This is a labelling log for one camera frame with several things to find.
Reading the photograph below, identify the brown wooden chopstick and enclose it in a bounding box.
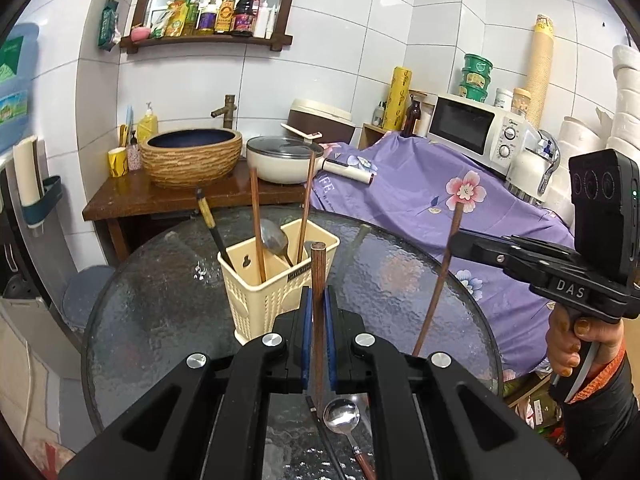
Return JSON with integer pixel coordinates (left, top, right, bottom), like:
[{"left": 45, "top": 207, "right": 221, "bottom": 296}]
[
  {"left": 248, "top": 167, "right": 268, "bottom": 283},
  {"left": 412, "top": 205, "right": 466, "bottom": 358},
  {"left": 310, "top": 241, "right": 328, "bottom": 401},
  {"left": 296, "top": 152, "right": 318, "bottom": 265}
]

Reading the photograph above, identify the black chopstick with tan top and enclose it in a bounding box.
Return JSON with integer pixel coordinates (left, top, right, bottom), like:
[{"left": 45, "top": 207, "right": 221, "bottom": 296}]
[
  {"left": 306, "top": 396, "right": 348, "bottom": 480},
  {"left": 196, "top": 187, "right": 236, "bottom": 268}
]

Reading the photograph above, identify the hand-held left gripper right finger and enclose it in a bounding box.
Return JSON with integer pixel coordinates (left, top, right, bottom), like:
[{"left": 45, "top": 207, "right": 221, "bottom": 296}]
[{"left": 324, "top": 284, "right": 582, "bottom": 480}]

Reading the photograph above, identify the tall stack of paper cups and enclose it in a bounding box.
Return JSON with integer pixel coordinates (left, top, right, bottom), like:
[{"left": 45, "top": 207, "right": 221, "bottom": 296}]
[{"left": 525, "top": 14, "right": 556, "bottom": 131}]

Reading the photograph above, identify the cream plastic utensil holder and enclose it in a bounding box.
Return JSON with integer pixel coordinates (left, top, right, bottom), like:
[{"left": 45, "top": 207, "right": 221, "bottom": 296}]
[{"left": 217, "top": 217, "right": 342, "bottom": 346}]

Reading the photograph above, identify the yellow dish soap bottle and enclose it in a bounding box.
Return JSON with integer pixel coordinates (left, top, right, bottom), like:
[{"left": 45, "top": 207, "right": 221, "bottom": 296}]
[{"left": 137, "top": 102, "right": 159, "bottom": 143}]

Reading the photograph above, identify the green packet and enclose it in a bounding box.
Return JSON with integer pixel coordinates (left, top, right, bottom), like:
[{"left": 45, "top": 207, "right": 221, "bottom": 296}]
[{"left": 97, "top": 0, "right": 122, "bottom": 52}]

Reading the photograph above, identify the brown glass bottle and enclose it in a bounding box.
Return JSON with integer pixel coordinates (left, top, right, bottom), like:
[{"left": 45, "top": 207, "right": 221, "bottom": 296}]
[{"left": 401, "top": 100, "right": 422, "bottom": 137}]

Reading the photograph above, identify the wooden-handled metal spoon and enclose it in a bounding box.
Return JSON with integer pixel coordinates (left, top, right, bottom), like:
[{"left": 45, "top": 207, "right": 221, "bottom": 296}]
[{"left": 322, "top": 398, "right": 377, "bottom": 480}]

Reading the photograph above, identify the silver metal spoon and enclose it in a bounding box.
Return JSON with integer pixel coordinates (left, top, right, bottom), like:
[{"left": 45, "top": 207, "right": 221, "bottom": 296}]
[{"left": 260, "top": 219, "right": 296, "bottom": 267}]

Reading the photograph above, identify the white plastic bottle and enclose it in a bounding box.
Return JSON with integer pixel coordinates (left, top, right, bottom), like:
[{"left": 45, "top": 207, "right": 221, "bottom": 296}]
[{"left": 252, "top": 0, "right": 271, "bottom": 38}]

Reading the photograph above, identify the yellow seasoning bag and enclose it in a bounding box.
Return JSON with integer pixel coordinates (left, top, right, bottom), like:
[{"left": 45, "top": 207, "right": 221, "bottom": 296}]
[{"left": 150, "top": 0, "right": 188, "bottom": 39}]

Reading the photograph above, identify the dark wooden side table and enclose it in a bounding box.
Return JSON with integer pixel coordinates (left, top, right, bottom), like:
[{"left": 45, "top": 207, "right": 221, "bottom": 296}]
[{"left": 82, "top": 157, "right": 326, "bottom": 263}]

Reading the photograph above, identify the brown and white rice cooker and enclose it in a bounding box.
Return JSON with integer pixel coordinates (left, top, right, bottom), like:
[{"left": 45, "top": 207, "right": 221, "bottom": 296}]
[{"left": 289, "top": 98, "right": 357, "bottom": 146}]

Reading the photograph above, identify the white kettle with metal handle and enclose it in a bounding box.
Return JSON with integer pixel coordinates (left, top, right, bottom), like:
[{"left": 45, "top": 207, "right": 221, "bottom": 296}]
[{"left": 505, "top": 129, "right": 561, "bottom": 206}]

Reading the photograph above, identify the stack of white paper bowls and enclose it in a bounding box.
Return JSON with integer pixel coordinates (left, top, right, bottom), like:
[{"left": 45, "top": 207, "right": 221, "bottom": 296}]
[{"left": 557, "top": 44, "right": 640, "bottom": 221}]

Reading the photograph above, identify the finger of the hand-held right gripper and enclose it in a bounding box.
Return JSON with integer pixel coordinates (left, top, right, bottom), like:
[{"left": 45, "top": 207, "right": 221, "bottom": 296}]
[
  {"left": 451, "top": 230, "right": 577, "bottom": 261},
  {"left": 448, "top": 240, "right": 552, "bottom": 287}
]

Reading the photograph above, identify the small wooden box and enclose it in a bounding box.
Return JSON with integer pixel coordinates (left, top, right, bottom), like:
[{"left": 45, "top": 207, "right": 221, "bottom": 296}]
[{"left": 359, "top": 122, "right": 396, "bottom": 151}]

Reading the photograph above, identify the white pan with glass lid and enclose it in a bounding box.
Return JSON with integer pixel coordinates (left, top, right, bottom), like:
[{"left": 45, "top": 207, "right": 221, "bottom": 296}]
[{"left": 246, "top": 135, "right": 376, "bottom": 185}]

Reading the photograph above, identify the teal roll holder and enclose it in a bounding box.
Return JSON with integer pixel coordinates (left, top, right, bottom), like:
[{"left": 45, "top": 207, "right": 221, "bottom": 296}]
[{"left": 20, "top": 175, "right": 63, "bottom": 226}]

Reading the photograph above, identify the white paper roll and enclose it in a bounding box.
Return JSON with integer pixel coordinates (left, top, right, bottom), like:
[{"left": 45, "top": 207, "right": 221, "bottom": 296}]
[{"left": 12, "top": 136, "right": 45, "bottom": 208}]

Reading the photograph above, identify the bronze bamboo-style faucet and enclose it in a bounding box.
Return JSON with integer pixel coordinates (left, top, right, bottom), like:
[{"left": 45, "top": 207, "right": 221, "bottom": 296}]
[{"left": 210, "top": 94, "right": 237, "bottom": 131}]

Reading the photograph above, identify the purple label bottle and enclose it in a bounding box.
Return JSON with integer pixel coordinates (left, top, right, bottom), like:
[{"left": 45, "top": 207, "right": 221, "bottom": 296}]
[{"left": 196, "top": 0, "right": 221, "bottom": 36}]

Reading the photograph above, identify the yellow film roll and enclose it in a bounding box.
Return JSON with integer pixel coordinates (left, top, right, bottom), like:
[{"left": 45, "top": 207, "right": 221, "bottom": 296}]
[{"left": 382, "top": 66, "right": 412, "bottom": 132}]

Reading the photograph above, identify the person's right forearm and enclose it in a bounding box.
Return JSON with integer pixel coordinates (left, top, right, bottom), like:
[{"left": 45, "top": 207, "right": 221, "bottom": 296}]
[{"left": 562, "top": 345, "right": 640, "bottom": 480}]

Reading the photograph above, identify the white rice paddle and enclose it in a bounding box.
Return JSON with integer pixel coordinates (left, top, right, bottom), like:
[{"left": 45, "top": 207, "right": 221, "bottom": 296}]
[{"left": 280, "top": 122, "right": 323, "bottom": 141}]

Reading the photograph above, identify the dark soy sauce bottle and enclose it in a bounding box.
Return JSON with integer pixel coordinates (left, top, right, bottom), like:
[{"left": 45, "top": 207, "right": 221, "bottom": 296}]
[{"left": 231, "top": 0, "right": 261, "bottom": 37}]

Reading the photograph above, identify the round glass table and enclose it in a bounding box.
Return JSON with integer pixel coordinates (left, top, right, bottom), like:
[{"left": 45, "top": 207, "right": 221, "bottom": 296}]
[{"left": 81, "top": 207, "right": 503, "bottom": 480}]

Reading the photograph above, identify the white microwave oven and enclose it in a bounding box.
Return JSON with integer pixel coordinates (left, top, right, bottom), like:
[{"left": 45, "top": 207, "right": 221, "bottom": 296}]
[{"left": 427, "top": 92, "right": 541, "bottom": 171}]

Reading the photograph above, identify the yellow cup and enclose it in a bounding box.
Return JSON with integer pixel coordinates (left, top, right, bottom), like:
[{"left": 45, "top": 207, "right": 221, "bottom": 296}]
[{"left": 108, "top": 147, "right": 130, "bottom": 178}]

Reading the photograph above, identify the green and yellow bottle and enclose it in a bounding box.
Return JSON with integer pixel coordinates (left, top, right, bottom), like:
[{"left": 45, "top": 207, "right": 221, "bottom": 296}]
[{"left": 182, "top": 0, "right": 201, "bottom": 37}]

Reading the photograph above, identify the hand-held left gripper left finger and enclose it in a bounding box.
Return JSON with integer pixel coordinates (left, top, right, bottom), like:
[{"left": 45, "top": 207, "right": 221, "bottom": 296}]
[{"left": 59, "top": 286, "right": 314, "bottom": 480}]

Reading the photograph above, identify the wooden framed wall shelf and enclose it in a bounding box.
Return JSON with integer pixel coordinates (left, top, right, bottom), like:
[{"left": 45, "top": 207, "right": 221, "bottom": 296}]
[{"left": 119, "top": 0, "right": 312, "bottom": 55}]

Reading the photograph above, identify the amber sauce bottle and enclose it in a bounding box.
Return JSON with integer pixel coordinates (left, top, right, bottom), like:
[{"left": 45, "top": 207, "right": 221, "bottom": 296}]
[{"left": 215, "top": 0, "right": 237, "bottom": 35}]

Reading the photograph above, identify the purple floral cloth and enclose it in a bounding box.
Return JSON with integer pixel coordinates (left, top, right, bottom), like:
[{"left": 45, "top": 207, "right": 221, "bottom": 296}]
[{"left": 309, "top": 132, "right": 581, "bottom": 376}]

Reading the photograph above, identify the grey round stool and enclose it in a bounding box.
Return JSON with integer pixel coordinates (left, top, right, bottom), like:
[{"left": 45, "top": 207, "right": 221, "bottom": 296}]
[{"left": 62, "top": 265, "right": 117, "bottom": 330}]

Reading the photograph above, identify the woven pattern wash basin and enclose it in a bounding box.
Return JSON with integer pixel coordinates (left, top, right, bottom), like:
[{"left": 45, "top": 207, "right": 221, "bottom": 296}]
[{"left": 139, "top": 128, "right": 243, "bottom": 190}]

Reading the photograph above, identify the person's right hand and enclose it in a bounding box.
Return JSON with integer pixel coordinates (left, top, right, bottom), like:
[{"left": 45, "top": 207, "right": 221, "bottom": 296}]
[{"left": 545, "top": 302, "right": 628, "bottom": 378}]

